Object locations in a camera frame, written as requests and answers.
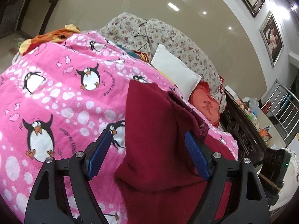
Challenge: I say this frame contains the black cable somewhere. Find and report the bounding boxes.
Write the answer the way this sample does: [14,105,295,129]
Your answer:
[134,20,152,52]

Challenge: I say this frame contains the dark red knit garment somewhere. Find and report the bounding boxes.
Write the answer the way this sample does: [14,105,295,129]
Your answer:
[114,79,239,224]

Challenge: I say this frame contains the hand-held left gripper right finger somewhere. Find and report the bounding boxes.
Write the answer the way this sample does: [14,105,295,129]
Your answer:
[184,131,271,224]

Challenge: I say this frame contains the floral quilted headboard cover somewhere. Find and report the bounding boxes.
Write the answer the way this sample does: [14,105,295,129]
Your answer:
[98,12,227,127]

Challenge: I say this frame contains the cluttered bedside items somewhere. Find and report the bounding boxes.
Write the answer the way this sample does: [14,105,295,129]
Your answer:
[236,97,272,145]

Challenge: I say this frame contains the red embroidered cushion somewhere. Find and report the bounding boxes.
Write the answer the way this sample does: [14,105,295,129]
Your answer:
[188,81,221,127]

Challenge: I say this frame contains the metal railing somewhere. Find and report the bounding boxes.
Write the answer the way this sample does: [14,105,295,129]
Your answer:
[261,79,299,145]

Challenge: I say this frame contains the silver framed photo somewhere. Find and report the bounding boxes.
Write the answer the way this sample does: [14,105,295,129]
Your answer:
[259,11,284,68]

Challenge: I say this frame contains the teal orange patterned cloth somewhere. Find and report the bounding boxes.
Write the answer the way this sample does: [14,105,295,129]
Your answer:
[117,44,151,63]

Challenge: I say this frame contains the dark wooden side table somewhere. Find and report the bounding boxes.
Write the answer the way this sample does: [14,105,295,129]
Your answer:
[0,0,66,40]

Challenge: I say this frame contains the white pillow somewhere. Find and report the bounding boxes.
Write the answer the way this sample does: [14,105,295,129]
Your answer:
[151,44,202,99]

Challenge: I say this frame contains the orange yellow cloth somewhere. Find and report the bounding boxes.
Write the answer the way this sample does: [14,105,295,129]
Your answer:
[19,24,82,56]

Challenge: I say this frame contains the pink penguin print blanket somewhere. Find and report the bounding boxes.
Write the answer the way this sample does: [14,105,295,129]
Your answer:
[0,31,239,224]

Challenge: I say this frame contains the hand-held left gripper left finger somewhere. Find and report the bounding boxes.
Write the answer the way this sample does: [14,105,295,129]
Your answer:
[24,129,114,224]

